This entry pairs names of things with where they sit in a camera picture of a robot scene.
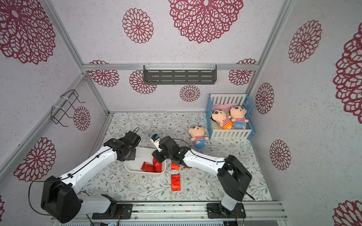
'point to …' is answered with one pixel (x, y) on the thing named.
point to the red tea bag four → (148, 167)
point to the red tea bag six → (158, 165)
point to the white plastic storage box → (143, 154)
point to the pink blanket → (225, 107)
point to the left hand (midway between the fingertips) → (127, 155)
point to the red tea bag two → (184, 167)
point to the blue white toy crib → (230, 116)
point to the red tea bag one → (174, 166)
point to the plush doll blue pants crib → (238, 112)
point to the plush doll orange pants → (219, 116)
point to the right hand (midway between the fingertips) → (158, 151)
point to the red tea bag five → (176, 184)
